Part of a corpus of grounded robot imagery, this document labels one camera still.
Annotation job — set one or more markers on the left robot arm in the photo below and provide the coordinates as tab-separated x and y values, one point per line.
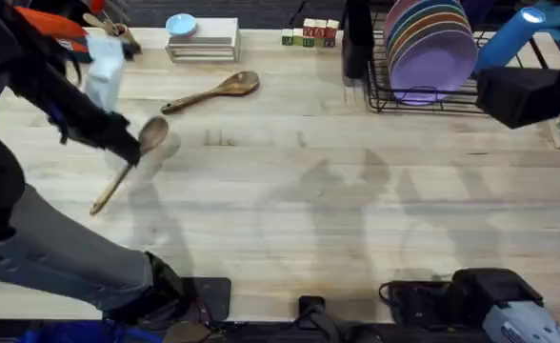
70	267

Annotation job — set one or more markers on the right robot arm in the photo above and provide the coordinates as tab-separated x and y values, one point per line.
523	324

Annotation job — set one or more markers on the orange and black tool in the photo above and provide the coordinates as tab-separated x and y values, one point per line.
51	26

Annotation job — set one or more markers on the toy blocks on green board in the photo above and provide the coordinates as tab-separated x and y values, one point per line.
315	33

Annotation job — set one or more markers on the green plate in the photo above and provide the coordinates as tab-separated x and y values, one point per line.
399	35

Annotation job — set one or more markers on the light blue bowl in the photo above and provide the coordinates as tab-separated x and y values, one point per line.
181	25

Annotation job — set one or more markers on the orange plate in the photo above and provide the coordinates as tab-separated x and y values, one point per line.
404	43

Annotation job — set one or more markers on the black upright holder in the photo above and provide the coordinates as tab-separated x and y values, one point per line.
356	43

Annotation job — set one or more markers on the pink plate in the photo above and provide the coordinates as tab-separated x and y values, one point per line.
390	16

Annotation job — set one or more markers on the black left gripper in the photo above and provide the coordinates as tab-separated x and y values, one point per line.
92	121

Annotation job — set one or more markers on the blue object under rail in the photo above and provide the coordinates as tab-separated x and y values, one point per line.
89	332

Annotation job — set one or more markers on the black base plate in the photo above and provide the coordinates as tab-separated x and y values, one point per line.
213	297

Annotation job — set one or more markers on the blue cylinder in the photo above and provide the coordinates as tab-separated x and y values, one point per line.
508	40

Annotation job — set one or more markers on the red object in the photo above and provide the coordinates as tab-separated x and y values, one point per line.
97	6

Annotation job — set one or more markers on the wooden spoon with dark bowl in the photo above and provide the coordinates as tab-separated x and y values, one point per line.
234	85

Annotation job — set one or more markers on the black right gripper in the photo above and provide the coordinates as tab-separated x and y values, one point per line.
523	95

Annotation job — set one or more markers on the mauve plate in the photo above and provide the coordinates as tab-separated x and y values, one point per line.
406	51

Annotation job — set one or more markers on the black clamp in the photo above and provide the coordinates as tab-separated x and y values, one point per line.
311	309

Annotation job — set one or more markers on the black rail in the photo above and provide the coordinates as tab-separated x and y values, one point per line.
270	334

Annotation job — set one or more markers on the heap of wooden utensils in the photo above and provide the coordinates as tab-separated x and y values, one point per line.
118	31

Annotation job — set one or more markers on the purple plate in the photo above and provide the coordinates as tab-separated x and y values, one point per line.
432	66

